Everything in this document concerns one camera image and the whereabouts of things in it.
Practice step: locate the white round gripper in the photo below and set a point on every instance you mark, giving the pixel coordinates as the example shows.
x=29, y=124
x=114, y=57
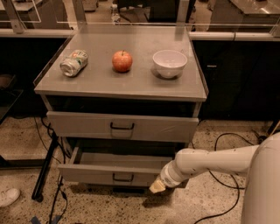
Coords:
x=167, y=177

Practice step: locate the grey drawer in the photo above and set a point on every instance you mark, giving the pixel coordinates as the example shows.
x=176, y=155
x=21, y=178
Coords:
x=126, y=127
x=112, y=170

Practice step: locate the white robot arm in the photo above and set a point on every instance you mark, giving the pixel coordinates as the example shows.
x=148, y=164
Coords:
x=260, y=164

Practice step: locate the grey drawer cabinet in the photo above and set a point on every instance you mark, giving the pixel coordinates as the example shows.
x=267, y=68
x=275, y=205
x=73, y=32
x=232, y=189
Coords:
x=141, y=91

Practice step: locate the black table leg bar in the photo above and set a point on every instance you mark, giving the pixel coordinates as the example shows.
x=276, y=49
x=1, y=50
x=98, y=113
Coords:
x=37, y=194

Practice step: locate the white ceramic bowl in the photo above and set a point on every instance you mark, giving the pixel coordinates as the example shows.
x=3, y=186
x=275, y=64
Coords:
x=169, y=63

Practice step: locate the red apple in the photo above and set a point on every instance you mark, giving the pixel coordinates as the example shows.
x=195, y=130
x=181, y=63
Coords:
x=122, y=61

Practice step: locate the crushed silver soda can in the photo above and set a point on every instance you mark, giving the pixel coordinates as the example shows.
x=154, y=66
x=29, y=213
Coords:
x=71, y=65

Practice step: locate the white shoe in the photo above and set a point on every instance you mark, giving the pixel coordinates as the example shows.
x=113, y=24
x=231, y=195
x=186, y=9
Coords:
x=9, y=196

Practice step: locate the clear plastic bottle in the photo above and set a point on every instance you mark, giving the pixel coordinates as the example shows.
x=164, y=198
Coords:
x=115, y=16

